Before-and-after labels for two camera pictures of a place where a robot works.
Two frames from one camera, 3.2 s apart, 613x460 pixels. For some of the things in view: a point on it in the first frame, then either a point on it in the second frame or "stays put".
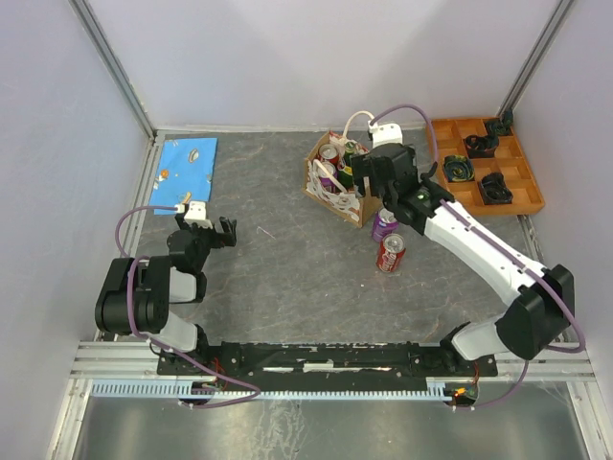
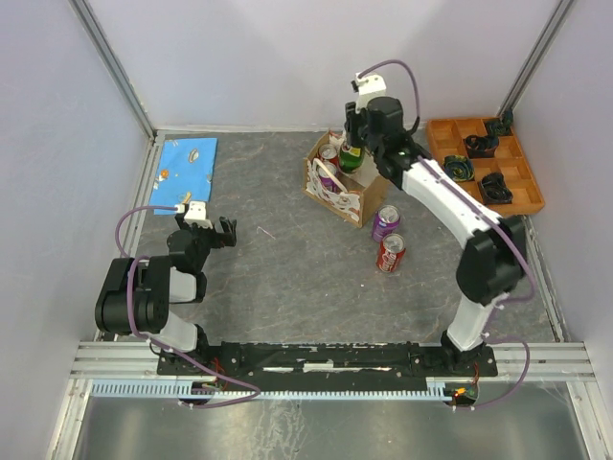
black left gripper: (226, 238) stays put
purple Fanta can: (328, 184) stays put
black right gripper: (361, 169) → (351, 118)
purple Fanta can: (384, 223) stays put
